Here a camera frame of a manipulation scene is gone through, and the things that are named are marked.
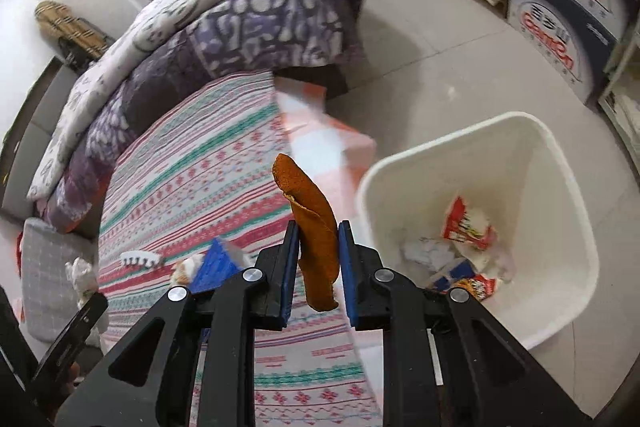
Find pink checked cloth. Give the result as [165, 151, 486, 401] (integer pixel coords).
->
[274, 77, 386, 427]

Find red snack packet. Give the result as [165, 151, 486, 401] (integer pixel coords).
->
[441, 195, 496, 250]

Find grey checked cushion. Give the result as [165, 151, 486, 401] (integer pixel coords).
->
[20, 217, 101, 343]

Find purple patterned blanket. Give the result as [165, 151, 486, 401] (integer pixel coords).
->
[47, 0, 366, 233]

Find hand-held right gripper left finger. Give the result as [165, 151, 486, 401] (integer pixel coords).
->
[55, 219, 301, 427]

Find black bag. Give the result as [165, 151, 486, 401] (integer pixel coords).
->
[55, 34, 101, 72]

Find white paper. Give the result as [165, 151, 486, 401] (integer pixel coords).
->
[400, 237, 456, 268]

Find striped patterned tablecloth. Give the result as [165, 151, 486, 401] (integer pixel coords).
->
[97, 71, 381, 427]

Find grey bed headboard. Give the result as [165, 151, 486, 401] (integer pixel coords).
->
[0, 57, 78, 208]

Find white hair claw clip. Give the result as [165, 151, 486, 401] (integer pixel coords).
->
[120, 251, 166, 268]

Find white plastic bin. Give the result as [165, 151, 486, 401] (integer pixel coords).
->
[355, 111, 600, 350]

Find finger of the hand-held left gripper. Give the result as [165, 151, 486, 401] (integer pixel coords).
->
[30, 292, 109, 395]

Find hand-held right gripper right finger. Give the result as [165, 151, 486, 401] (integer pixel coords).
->
[338, 221, 596, 427]

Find orange peel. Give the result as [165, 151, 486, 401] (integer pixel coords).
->
[272, 153, 341, 312]

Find orange white wrapper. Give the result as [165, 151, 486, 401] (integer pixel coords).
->
[170, 254, 203, 286]

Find white plastic bag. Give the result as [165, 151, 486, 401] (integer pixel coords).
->
[65, 257, 108, 353]

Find plaid coat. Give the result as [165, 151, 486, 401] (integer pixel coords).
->
[34, 1, 116, 58]

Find blue flat box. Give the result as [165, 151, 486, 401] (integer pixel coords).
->
[190, 237, 246, 295]

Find white printed paper bag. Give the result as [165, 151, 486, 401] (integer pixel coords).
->
[427, 257, 476, 294]

